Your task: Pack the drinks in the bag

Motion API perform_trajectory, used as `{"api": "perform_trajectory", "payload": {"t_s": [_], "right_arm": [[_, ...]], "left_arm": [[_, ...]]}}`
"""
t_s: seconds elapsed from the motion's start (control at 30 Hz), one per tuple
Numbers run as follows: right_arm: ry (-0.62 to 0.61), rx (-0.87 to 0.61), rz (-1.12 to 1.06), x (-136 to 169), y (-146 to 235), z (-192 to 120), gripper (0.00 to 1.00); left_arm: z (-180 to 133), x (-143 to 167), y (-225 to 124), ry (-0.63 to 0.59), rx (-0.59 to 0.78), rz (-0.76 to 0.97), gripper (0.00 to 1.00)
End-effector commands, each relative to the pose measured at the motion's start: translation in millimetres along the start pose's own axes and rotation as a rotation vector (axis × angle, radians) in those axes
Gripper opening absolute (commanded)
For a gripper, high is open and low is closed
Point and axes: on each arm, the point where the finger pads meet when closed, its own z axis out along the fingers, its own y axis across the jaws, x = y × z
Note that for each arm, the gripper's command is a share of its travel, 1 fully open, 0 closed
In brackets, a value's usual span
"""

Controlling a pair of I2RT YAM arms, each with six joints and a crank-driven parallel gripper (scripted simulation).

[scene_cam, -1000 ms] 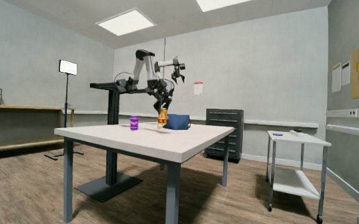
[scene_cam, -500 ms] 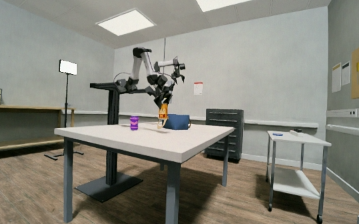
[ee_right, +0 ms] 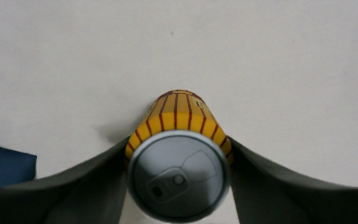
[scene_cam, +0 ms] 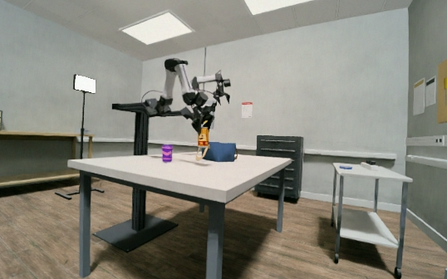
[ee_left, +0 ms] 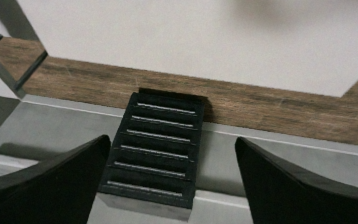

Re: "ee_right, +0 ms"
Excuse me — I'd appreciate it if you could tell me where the yellow drink can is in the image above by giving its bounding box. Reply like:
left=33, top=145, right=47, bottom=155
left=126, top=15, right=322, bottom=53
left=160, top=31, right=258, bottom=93
left=124, top=89, right=234, bottom=224

